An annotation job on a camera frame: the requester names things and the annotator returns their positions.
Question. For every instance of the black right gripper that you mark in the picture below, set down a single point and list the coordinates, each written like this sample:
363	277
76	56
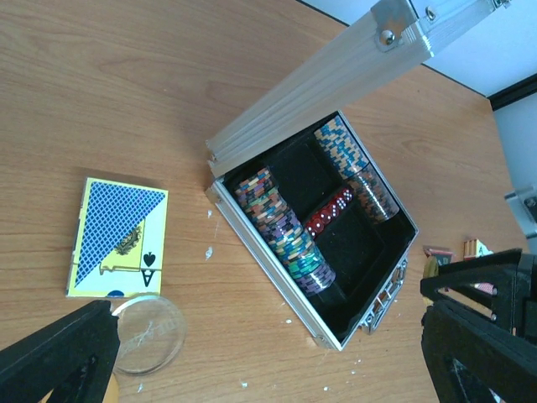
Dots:
513	276

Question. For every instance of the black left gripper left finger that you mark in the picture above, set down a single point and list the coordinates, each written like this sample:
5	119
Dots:
70	360

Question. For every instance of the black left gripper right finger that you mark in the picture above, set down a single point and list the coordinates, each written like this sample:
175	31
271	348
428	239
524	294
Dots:
469	359

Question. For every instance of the blue playing card deck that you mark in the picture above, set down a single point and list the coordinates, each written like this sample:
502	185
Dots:
118	250

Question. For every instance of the silver aluminium poker case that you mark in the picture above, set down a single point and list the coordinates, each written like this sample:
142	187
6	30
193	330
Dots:
299	187

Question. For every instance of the yellow big blind button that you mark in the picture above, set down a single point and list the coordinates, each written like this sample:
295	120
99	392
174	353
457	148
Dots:
431	270

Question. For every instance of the yellow left blind button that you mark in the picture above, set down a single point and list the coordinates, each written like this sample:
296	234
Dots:
112	391

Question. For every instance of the black triangular dealer token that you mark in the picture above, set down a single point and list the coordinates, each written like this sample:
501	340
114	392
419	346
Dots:
442	255

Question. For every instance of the clear round dealer button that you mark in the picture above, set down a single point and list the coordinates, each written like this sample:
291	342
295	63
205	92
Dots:
152	331

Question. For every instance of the left chip row in case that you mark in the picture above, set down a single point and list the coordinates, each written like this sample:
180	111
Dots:
280	228

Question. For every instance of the chip row in case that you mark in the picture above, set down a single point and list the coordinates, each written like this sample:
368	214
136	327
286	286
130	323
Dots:
356	169
280	228

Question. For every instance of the red dice row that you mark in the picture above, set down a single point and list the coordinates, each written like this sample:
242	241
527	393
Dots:
328	213

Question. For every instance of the right chip row in case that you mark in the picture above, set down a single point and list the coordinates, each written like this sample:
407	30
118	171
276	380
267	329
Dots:
356	169

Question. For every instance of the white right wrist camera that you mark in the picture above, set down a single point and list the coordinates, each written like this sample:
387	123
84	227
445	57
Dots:
522	203

